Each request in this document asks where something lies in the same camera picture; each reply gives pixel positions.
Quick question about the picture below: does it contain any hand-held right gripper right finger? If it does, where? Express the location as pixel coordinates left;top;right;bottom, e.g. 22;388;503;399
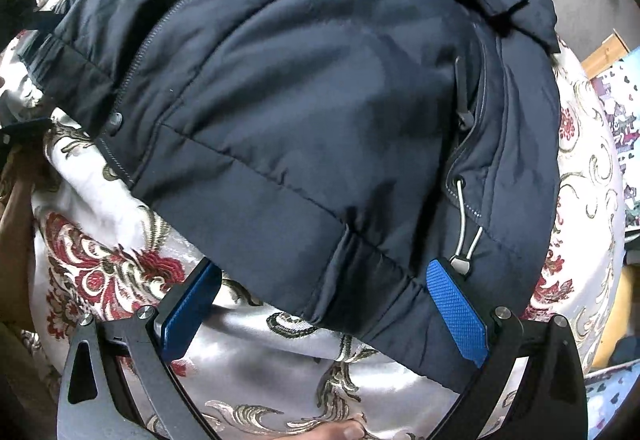
425;258;590;440

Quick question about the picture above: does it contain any navy padded jacket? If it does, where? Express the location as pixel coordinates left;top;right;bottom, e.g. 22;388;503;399
17;0;561;393

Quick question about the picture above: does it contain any floral satin quilt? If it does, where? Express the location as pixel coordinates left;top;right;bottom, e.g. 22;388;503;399
0;0;628;440

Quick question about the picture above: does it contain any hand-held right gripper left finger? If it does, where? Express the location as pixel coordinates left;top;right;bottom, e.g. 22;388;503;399
57;259;223;440

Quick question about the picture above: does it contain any blue printed curtain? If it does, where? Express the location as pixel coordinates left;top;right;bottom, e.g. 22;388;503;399
585;60;640;440

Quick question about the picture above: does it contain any person's right hand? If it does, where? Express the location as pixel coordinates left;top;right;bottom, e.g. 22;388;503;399
320;422;366;440

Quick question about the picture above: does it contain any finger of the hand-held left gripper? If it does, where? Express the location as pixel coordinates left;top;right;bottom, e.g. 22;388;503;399
20;12;63;32
0;117;53;143

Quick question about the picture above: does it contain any wooden frame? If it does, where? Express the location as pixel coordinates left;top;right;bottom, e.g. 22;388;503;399
580;34;631;80

